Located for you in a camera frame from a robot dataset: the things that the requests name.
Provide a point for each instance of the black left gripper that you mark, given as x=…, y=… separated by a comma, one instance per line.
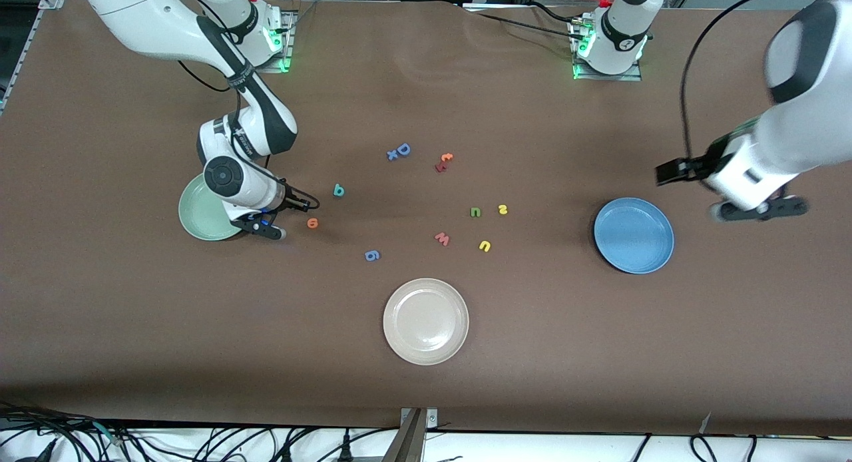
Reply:
x=692, y=166

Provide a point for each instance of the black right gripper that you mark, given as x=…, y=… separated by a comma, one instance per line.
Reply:
x=291, y=199

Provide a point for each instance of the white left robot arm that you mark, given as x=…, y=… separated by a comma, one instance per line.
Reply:
x=799, y=136

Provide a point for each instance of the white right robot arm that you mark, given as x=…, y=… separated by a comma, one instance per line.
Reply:
x=146, y=16

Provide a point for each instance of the blue plate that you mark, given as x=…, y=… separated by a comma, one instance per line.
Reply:
x=634, y=235

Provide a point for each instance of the mint green plate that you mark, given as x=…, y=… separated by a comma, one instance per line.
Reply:
x=196, y=219

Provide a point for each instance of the blue foam letter D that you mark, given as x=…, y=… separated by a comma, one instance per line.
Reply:
x=409, y=149

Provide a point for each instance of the pink foam letter w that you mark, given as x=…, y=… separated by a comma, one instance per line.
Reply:
x=442, y=239

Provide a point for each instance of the beige plate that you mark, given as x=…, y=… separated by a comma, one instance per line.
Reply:
x=426, y=321

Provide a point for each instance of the black power plug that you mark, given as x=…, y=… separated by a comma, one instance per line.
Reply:
x=345, y=447

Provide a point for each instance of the white paper tag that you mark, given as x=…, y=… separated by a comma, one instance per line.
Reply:
x=705, y=423

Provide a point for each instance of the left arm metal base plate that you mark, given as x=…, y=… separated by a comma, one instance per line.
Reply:
x=612, y=78

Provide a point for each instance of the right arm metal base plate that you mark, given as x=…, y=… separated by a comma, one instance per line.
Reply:
x=283, y=66

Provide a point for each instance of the metal table leg bracket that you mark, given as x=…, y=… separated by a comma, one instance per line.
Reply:
x=416, y=435

